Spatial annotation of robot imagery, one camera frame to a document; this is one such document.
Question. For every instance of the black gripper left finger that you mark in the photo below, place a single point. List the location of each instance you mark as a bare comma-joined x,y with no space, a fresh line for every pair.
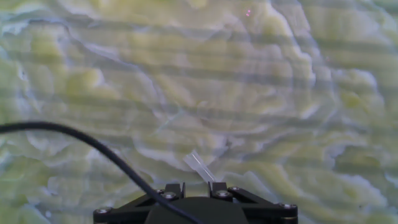
169,188

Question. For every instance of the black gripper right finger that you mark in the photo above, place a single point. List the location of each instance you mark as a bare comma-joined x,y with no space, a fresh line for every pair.
222,189

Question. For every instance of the large clear pipette tip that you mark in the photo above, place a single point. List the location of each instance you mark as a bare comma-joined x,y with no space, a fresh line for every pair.
199,166

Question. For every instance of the green marble pattern mat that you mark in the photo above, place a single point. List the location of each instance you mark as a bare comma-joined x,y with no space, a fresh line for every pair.
280,93

